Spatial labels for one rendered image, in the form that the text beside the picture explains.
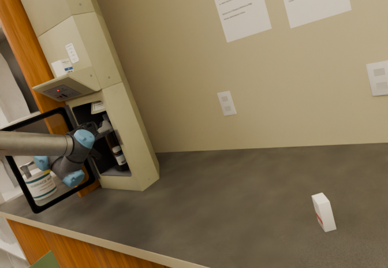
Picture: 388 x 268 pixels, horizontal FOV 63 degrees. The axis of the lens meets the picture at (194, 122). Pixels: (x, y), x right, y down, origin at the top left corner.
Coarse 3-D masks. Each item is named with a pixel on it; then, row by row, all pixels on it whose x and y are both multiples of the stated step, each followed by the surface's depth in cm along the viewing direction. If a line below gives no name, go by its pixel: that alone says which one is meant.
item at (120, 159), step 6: (114, 132) 143; (108, 138) 144; (114, 138) 144; (108, 144) 145; (114, 144) 144; (114, 150) 145; (120, 150) 145; (114, 156) 146; (120, 156) 146; (120, 162) 146; (126, 162) 147
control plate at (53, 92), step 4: (52, 88) 133; (56, 88) 132; (60, 88) 132; (64, 88) 131; (68, 88) 130; (44, 92) 140; (48, 92) 139; (52, 92) 138; (56, 92) 137; (60, 92) 136; (64, 92) 135; (68, 92) 134; (76, 92) 132; (56, 96) 142; (64, 96) 140; (68, 96) 139; (72, 96) 138
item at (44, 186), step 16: (32, 128) 140; (48, 128) 144; (64, 128) 148; (16, 160) 135; (32, 160) 139; (32, 176) 139; (48, 176) 143; (32, 192) 139; (48, 192) 143; (64, 192) 148
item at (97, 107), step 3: (93, 102) 142; (96, 102) 140; (99, 102) 140; (93, 105) 142; (96, 105) 140; (99, 105) 139; (102, 105) 139; (93, 108) 142; (96, 108) 140; (99, 108) 139; (102, 108) 139; (93, 111) 142; (96, 111) 140; (99, 111) 139
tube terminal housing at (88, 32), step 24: (72, 24) 124; (96, 24) 130; (48, 48) 140; (96, 48) 129; (96, 72) 128; (120, 72) 141; (96, 96) 133; (120, 96) 135; (120, 120) 134; (144, 144) 143; (96, 168) 156; (144, 168) 141
